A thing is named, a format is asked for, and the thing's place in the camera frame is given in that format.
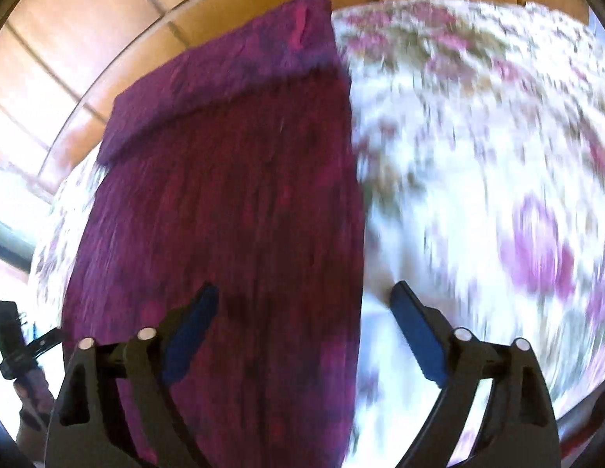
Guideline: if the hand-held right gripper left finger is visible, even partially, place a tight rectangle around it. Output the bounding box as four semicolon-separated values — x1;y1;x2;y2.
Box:
44;283;220;468

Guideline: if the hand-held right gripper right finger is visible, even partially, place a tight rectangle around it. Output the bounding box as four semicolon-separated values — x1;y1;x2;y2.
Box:
390;280;562;468

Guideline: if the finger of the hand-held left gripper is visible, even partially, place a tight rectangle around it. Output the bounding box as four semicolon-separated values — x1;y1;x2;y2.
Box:
25;326;63;358

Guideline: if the dark red knitted garment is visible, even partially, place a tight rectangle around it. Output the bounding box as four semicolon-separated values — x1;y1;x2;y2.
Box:
61;0;367;468

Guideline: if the person's left forearm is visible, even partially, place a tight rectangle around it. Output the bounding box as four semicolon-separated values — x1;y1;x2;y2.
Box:
12;373;57;454

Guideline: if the glass door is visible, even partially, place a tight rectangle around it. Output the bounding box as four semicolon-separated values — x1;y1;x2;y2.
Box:
0;163;57;303

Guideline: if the floral bedspread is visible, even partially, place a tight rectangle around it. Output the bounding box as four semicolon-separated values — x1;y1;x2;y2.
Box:
29;0;605;468

